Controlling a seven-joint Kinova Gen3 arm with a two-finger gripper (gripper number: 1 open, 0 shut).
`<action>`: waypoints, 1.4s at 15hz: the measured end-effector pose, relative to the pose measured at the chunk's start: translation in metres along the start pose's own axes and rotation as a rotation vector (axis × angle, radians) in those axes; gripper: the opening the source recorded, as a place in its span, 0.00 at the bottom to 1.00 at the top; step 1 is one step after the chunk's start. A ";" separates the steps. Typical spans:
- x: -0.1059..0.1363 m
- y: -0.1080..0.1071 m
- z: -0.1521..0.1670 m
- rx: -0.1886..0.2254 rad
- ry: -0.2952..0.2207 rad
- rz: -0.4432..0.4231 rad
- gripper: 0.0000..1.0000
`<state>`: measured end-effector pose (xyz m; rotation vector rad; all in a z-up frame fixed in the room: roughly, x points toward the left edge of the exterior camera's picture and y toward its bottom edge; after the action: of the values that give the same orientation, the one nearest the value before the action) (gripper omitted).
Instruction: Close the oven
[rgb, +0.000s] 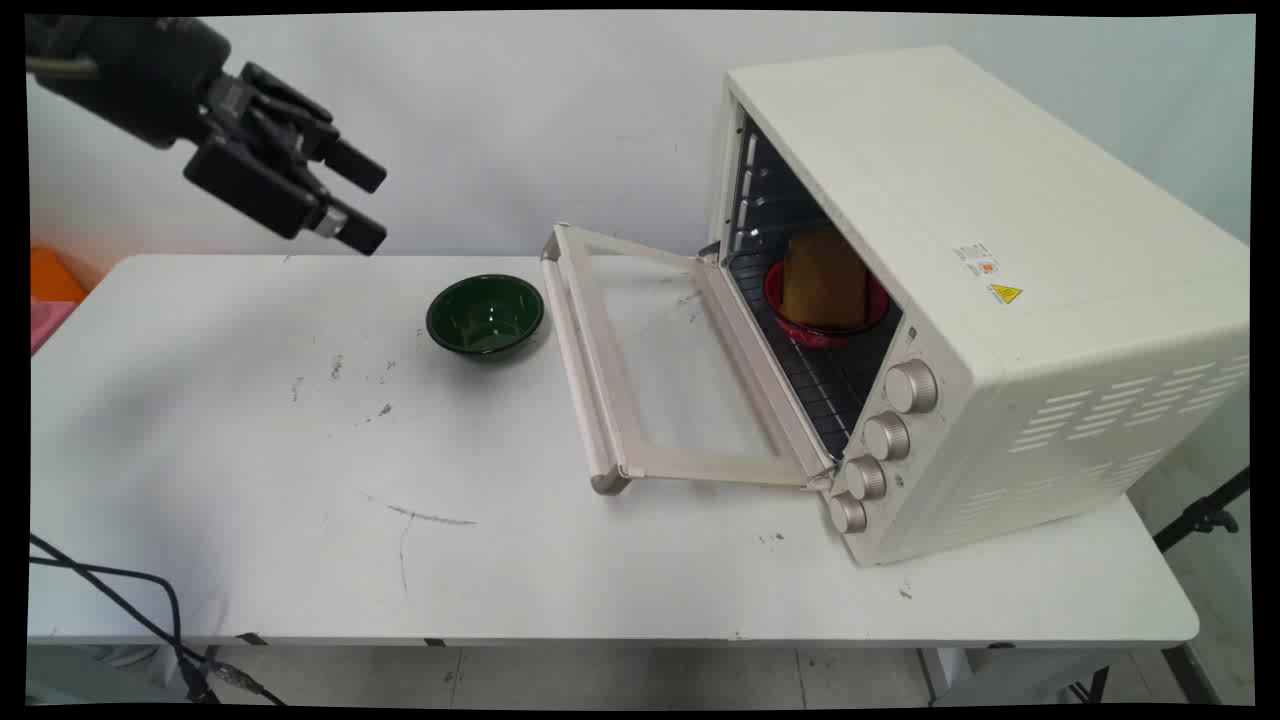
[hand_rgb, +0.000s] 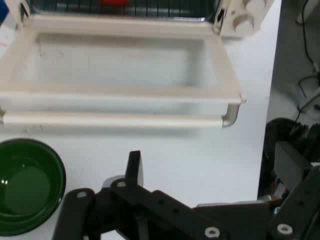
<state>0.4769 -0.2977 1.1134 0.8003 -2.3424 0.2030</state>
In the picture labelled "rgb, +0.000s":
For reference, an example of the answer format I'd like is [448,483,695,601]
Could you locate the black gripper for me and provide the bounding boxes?
[26,15,388,257]

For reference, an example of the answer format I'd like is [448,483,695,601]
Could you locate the dark green bowl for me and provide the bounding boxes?
[426,274,546,360]

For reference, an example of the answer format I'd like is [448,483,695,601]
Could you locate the orange box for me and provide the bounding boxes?
[29,246,89,304]

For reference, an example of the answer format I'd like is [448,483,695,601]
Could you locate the pink box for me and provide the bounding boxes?
[29,298,79,355]

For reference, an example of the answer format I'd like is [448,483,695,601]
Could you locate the glass oven door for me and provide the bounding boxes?
[541,223,837,496]

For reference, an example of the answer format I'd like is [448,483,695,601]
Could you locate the red bowl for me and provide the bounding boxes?
[763,259,890,350]

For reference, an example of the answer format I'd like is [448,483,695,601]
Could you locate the yellow cup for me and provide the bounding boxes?
[781,228,870,332]

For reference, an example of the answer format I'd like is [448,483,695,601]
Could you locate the metal oven rack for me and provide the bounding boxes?
[727,252,903,460]

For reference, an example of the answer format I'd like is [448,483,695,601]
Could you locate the white toaster oven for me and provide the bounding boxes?
[706,44,1252,568]

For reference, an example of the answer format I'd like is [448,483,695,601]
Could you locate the black tripod stand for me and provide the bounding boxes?
[1152,466,1252,553]

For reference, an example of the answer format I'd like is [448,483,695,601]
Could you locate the black cable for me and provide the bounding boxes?
[28,533,288,707]

